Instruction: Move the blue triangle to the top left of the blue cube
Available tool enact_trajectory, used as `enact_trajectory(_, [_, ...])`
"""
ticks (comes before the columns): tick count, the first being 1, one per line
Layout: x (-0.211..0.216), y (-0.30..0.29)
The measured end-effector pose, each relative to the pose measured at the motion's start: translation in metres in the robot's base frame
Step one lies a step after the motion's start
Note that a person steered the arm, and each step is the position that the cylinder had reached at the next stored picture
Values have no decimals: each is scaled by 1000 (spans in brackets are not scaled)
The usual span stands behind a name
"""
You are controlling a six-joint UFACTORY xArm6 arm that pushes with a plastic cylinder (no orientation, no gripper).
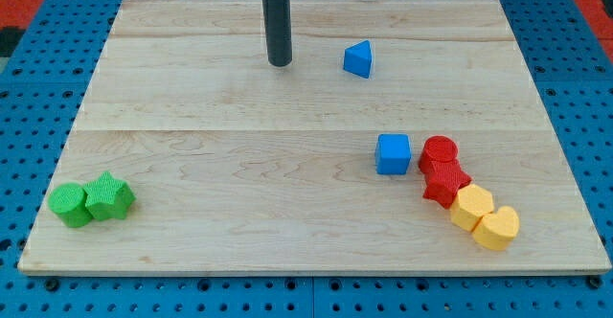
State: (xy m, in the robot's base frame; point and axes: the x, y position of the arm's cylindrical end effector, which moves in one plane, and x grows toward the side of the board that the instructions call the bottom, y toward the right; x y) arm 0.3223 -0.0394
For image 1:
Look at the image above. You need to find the yellow hexagon block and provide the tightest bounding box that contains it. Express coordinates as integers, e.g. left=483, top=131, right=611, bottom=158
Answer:
left=449, top=184, right=494, bottom=232

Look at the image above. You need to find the green cylinder block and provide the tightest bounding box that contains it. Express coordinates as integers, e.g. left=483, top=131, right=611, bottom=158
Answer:
left=48, top=183, right=93, bottom=228

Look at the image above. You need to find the blue triangle block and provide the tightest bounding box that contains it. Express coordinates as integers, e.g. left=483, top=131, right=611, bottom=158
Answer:
left=343, top=40, right=373, bottom=79

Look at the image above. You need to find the yellow heart block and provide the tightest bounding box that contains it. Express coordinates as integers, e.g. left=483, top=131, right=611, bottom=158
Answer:
left=472, top=206, right=520, bottom=251

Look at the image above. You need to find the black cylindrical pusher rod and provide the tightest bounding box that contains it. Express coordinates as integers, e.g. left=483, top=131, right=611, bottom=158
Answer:
left=262, top=0, right=292, bottom=67

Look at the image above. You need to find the green star block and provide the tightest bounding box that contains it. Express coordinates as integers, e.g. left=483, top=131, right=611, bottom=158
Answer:
left=83, top=171, right=136, bottom=221

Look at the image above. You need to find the red star block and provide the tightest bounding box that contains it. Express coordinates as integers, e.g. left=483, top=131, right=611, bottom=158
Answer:
left=420, top=160, right=472, bottom=209

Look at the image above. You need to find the light wooden board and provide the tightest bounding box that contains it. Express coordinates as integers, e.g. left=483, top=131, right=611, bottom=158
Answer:
left=18, top=0, right=611, bottom=277

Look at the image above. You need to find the red cylinder block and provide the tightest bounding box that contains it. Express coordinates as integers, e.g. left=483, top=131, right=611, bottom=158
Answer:
left=419, top=135, right=459, bottom=174

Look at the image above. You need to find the blue cube block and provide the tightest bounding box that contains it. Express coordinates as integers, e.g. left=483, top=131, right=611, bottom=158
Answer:
left=375, top=134, right=412, bottom=175

